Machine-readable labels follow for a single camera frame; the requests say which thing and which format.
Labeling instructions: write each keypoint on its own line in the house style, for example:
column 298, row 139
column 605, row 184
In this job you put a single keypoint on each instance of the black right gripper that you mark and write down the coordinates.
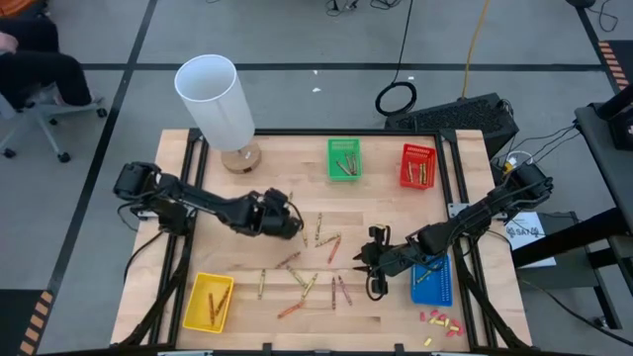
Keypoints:
column 390, row 259

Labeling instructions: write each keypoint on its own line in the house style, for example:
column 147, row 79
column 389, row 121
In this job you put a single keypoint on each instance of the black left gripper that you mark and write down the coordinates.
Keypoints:
column 269, row 220

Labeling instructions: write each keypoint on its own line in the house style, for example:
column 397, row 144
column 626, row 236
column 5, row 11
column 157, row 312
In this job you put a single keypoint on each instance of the orange crayon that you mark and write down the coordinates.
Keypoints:
column 334, row 250
column 291, row 310
column 211, row 309
column 222, row 301

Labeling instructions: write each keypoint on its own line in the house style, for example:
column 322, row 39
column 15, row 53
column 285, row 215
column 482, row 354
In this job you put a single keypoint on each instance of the yellow plastic basket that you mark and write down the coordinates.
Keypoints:
column 198, row 316

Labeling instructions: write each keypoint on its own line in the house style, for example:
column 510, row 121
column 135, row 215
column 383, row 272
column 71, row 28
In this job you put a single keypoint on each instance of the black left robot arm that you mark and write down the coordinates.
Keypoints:
column 207, row 200

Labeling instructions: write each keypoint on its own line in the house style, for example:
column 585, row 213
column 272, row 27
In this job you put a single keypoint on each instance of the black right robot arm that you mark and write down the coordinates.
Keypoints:
column 475, row 215

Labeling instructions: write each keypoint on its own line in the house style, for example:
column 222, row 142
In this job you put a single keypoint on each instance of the blue plastic basket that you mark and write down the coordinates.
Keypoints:
column 442, row 292

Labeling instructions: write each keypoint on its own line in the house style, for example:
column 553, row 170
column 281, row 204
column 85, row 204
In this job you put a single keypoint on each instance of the green plastic basket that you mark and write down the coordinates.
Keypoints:
column 341, row 148

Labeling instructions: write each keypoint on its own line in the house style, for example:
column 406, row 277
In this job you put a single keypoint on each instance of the white shade wooden base lamp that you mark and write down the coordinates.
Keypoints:
column 217, row 109

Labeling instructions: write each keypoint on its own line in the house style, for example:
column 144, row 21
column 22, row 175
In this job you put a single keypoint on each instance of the red plastic basket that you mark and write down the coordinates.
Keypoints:
column 418, row 151

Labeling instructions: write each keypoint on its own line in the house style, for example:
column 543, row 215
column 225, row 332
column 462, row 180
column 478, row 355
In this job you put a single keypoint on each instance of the white paper sheet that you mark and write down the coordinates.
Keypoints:
column 529, row 237

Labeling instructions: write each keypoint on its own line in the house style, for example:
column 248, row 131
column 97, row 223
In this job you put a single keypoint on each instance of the black perforated computer case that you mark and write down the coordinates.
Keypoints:
column 455, row 118

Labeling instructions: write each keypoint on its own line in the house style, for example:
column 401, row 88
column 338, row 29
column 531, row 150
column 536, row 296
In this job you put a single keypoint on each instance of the grey base office chair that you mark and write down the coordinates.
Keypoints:
column 44, row 123

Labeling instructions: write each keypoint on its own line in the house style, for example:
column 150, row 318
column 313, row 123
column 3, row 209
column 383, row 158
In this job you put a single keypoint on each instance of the black side table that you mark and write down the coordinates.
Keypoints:
column 601, row 163

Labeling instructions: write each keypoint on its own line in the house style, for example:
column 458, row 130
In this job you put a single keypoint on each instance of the person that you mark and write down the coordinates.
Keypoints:
column 39, row 69

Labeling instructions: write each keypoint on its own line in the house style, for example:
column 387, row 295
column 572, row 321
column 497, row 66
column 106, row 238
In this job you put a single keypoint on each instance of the orange office chair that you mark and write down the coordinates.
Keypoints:
column 20, row 6

